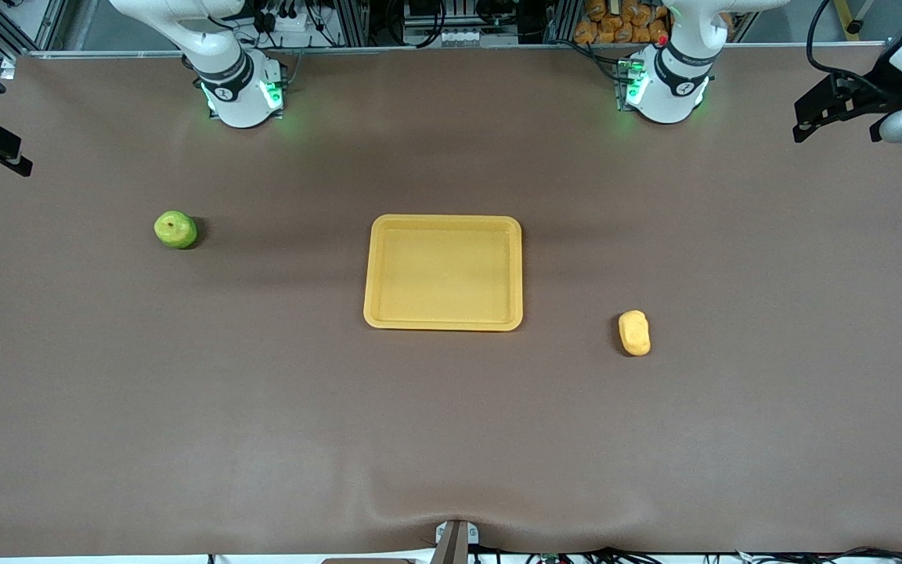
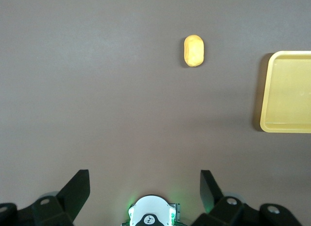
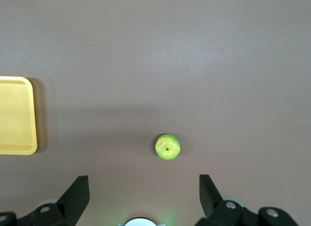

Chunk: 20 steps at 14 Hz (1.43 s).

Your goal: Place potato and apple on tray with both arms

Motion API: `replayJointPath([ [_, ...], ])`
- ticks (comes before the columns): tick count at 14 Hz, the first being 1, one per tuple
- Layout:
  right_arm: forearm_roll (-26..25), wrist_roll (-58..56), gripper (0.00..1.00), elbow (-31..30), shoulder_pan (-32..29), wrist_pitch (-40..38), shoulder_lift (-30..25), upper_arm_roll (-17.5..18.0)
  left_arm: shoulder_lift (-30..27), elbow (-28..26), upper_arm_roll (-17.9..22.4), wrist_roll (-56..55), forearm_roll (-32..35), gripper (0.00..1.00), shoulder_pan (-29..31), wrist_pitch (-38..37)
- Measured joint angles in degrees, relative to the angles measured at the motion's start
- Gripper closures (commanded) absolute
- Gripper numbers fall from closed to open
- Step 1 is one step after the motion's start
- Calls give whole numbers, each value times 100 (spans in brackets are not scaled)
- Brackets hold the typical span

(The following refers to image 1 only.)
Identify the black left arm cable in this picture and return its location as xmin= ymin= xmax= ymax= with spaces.
xmin=806 ymin=0 xmax=890 ymax=99

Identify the aluminium frame post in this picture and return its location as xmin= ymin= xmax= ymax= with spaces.
xmin=332 ymin=0 xmax=370 ymax=46
xmin=547 ymin=0 xmax=581 ymax=44

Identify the green apple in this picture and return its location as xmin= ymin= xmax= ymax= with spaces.
xmin=154 ymin=210 xmax=198 ymax=250

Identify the yellow plastic tray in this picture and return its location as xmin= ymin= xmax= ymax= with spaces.
xmin=363 ymin=214 xmax=524 ymax=332

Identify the yellow potato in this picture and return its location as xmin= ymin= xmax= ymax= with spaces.
xmin=618 ymin=310 xmax=652 ymax=357

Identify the table cover mat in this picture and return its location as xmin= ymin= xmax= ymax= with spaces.
xmin=0 ymin=47 xmax=902 ymax=559

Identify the pile of orange toy foods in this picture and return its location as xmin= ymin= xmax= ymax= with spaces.
xmin=574 ymin=0 xmax=673 ymax=45

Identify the aluminium frame strut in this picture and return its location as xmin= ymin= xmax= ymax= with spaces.
xmin=0 ymin=0 xmax=68 ymax=57

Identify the metal table clamp bracket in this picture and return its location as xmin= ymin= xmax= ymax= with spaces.
xmin=431 ymin=519 xmax=480 ymax=564

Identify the white power strip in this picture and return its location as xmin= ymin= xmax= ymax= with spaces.
xmin=259 ymin=6 xmax=319 ymax=32

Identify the aluminium table edge rail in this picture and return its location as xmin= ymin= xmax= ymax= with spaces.
xmin=28 ymin=41 xmax=890 ymax=60

